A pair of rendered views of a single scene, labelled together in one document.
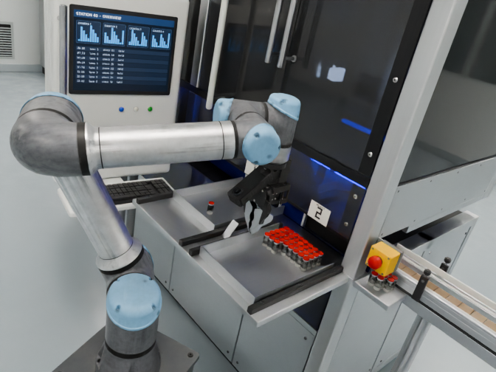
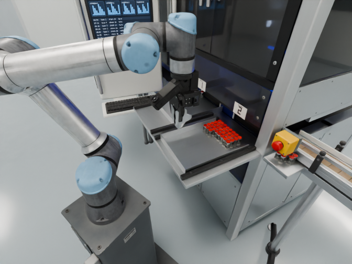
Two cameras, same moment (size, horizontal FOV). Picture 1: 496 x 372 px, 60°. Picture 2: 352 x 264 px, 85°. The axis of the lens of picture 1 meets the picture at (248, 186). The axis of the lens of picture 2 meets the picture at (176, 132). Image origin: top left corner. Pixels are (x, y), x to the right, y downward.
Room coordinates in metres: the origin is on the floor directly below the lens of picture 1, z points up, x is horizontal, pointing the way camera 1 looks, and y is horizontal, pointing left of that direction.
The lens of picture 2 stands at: (0.41, -0.21, 1.51)
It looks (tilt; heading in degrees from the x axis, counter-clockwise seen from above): 37 degrees down; 19
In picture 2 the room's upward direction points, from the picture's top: straight up
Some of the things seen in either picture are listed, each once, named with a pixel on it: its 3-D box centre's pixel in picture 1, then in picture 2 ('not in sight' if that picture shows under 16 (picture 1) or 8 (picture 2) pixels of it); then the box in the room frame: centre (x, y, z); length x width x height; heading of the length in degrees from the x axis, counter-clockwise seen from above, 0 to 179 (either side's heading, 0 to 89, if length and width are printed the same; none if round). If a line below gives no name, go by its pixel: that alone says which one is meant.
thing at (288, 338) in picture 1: (242, 211); (210, 109); (2.22, 0.00, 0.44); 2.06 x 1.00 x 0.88; 46
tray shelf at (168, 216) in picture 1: (242, 235); (192, 125); (1.29, -0.02, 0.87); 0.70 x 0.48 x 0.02; 46
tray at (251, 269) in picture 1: (267, 259); (202, 142); (1.13, -0.11, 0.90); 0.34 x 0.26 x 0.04; 135
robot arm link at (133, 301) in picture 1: (133, 310); (97, 179); (0.74, 0.20, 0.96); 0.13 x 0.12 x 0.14; 21
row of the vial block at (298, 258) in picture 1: (287, 250); (217, 135); (1.20, -0.17, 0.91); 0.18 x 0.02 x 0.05; 45
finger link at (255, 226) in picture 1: (263, 220); (184, 118); (0.96, -0.06, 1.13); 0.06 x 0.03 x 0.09; 135
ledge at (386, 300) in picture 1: (382, 288); (285, 162); (1.15, -0.49, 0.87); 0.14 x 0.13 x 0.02; 136
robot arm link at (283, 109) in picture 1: (279, 119); (181, 36); (0.97, -0.04, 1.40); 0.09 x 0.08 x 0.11; 111
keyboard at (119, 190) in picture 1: (123, 192); (133, 102); (1.50, 0.48, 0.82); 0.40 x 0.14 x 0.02; 129
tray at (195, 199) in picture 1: (229, 201); (188, 105); (1.45, 0.06, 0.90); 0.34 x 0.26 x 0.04; 136
